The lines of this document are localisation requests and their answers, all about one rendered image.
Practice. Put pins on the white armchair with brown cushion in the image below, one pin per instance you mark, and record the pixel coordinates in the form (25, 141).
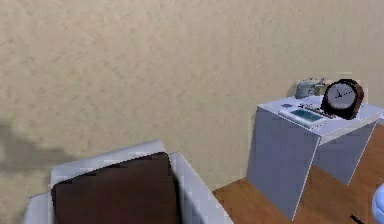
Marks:
(116, 190)

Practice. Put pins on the white side table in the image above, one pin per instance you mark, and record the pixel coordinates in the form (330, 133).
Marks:
(283, 160)

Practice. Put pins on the white tray with teal panel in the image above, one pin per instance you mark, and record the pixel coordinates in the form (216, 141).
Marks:
(305, 116)

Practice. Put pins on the grey watering can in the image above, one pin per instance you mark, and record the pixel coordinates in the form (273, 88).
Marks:
(306, 88)

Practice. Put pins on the brown round clock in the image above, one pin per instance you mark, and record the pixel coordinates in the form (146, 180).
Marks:
(341, 98)

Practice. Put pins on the pale blue round object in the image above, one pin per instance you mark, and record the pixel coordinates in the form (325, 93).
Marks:
(379, 205)

